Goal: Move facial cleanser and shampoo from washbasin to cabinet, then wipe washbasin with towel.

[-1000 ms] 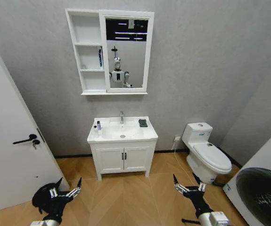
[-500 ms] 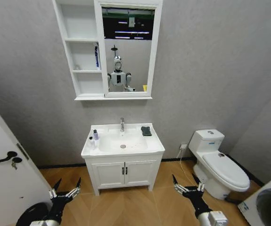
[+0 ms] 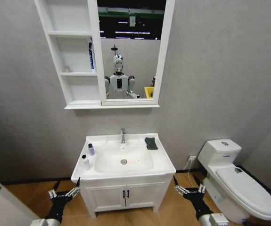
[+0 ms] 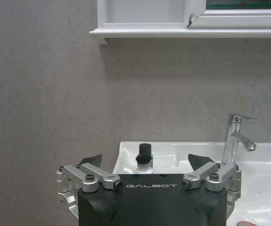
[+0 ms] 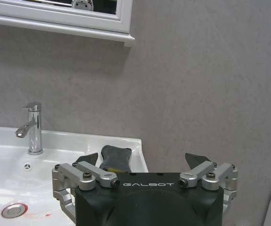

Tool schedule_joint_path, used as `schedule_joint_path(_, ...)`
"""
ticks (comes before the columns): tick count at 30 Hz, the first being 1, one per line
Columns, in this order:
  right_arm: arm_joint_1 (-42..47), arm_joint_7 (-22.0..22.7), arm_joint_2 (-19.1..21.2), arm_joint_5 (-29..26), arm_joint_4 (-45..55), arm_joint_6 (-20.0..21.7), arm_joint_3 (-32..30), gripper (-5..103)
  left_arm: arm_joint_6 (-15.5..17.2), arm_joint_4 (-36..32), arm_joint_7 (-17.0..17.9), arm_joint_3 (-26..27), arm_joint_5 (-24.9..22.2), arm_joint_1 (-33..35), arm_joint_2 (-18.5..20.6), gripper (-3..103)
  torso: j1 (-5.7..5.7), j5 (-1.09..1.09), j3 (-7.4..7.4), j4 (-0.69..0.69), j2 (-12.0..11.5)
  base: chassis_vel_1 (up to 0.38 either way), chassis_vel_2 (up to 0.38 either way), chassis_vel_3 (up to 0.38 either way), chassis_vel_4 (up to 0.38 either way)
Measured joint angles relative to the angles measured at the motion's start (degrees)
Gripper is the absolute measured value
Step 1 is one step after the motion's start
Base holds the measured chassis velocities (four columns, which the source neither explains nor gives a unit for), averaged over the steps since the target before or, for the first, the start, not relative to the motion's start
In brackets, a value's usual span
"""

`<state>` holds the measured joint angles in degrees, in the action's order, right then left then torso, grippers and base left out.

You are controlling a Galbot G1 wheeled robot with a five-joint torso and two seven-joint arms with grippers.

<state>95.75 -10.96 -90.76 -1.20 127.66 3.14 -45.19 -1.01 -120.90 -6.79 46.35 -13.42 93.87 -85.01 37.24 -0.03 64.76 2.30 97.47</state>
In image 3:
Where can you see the purple bottle with black cap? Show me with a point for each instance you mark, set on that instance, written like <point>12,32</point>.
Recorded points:
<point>91,150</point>

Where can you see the cabinet mirror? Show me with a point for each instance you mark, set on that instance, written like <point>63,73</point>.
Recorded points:
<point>130,51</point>

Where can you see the dark folded towel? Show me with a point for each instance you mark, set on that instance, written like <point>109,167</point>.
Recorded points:
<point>151,143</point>

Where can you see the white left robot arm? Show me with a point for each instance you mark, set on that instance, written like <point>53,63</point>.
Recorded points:
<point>41,222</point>

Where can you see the white bottle with black cap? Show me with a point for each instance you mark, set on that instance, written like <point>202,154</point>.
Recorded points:
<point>86,163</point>

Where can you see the white wall cabinet with shelves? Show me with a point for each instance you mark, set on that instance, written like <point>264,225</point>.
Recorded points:
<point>75,56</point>

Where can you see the white ceramic washbasin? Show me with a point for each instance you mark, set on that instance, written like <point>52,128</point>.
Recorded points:
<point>123,164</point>

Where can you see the white wall socket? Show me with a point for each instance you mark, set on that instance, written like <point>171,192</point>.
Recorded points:
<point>192,158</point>

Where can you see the chrome faucet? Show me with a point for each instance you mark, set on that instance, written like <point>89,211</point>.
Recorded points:
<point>122,136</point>

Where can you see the white vanity cabinet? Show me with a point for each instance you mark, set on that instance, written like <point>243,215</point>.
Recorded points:
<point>125,197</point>

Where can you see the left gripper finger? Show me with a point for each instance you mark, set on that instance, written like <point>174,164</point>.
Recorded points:
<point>52,193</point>
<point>73,190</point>

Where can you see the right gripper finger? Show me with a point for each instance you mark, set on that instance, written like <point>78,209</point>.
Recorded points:
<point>179,188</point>
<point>201,188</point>

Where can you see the white toilet lid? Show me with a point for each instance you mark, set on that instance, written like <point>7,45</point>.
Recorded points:
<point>246,190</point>

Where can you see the white ceramic toilet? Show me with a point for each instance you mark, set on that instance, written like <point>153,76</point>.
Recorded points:
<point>234,179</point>

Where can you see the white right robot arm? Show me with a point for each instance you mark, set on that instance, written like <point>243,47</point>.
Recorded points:
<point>214,220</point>

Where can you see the metal sink drain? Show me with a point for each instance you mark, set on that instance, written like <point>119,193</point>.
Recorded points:
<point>124,161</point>

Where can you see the blue white toothpaste tube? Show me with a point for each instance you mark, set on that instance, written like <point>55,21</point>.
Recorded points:
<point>92,58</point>

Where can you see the chrome flush button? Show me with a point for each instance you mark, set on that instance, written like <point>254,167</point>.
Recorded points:
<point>224,143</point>

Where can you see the white door panel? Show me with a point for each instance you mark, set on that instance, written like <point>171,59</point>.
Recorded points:
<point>5,202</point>

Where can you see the white vanity door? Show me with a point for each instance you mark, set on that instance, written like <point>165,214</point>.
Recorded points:
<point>104,199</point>
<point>143,195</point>

